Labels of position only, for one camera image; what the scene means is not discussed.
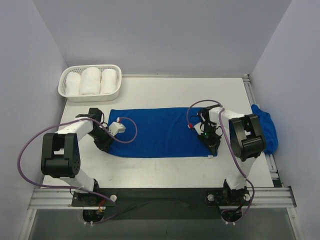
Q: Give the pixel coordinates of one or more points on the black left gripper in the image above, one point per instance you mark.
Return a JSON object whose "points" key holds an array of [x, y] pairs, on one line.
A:
{"points": [[104, 143]]}

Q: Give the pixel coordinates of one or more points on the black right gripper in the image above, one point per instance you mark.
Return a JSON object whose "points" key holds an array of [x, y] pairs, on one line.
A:
{"points": [[211, 143]]}

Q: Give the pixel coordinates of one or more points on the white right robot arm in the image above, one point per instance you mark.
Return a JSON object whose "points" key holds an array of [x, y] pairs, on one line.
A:
{"points": [[245, 140]]}

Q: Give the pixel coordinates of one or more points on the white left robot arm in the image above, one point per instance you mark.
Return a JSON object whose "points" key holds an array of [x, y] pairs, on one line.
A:
{"points": [[60, 157]]}

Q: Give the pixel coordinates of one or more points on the white plastic mesh basket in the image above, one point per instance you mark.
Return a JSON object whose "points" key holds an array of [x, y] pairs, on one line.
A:
{"points": [[90, 98]]}

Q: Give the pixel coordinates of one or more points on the blue towel pile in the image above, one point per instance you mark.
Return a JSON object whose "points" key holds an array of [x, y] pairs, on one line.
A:
{"points": [[268, 128]]}

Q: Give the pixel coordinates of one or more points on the middle rolled white towel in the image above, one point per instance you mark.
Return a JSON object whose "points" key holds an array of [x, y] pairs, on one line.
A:
{"points": [[90, 82]]}

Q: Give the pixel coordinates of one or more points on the rolled white towel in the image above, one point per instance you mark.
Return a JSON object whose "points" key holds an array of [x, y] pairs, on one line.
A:
{"points": [[108, 83], [72, 84], [90, 82]]}

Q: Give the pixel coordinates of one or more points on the right rolled white towel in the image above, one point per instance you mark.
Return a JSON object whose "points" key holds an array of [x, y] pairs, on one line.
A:
{"points": [[108, 83]]}

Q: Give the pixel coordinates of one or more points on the left rolled white towel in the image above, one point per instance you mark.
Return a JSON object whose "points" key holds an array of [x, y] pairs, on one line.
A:
{"points": [[72, 84]]}

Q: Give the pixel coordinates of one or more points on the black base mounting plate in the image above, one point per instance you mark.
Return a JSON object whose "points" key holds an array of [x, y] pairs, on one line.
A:
{"points": [[162, 204]]}

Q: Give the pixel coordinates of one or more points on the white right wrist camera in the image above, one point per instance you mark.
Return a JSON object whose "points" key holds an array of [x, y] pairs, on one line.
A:
{"points": [[197, 127]]}

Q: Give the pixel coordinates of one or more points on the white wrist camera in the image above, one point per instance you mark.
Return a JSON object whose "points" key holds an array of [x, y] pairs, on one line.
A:
{"points": [[116, 128], [197, 127]]}

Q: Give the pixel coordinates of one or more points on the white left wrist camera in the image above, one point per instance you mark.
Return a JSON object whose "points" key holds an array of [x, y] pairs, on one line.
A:
{"points": [[116, 128]]}

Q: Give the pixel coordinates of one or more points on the aluminium right side rail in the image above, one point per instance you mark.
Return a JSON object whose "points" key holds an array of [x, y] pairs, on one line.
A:
{"points": [[273, 171]]}

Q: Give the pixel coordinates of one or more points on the aluminium rail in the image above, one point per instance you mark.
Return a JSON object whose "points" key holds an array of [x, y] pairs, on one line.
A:
{"points": [[264, 197], [273, 171]]}

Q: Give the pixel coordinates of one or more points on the aluminium front rail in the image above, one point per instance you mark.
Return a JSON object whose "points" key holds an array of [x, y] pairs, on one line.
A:
{"points": [[264, 197]]}

